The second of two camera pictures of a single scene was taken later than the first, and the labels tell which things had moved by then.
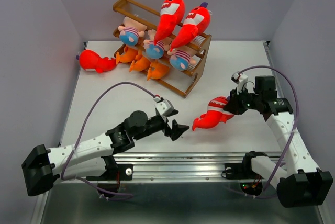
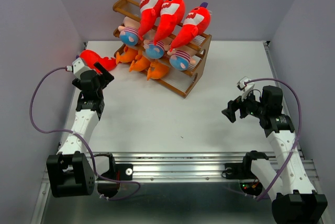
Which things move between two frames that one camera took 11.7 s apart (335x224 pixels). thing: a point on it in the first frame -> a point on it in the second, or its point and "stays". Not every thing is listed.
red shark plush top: x=91 y=61 stays
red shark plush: x=215 y=115 -> x=151 y=6
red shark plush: x=172 y=12 stays
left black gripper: x=176 y=129 -> x=104 y=73
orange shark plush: x=141 y=64 stays
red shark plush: x=196 y=22 stays
